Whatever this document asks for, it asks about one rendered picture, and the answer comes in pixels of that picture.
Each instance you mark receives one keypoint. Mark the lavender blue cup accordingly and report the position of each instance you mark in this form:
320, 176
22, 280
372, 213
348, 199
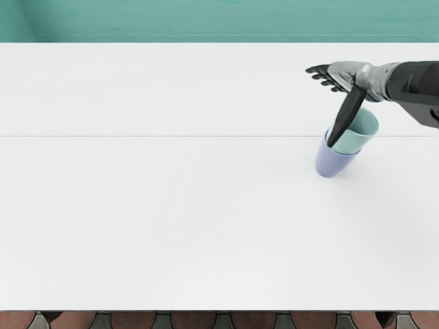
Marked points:
334, 162

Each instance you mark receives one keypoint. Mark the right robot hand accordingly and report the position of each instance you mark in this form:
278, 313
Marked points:
346, 73

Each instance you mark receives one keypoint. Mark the light green cup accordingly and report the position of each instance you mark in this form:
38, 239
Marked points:
360, 132

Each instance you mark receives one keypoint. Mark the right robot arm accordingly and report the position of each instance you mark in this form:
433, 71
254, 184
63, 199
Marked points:
416, 87

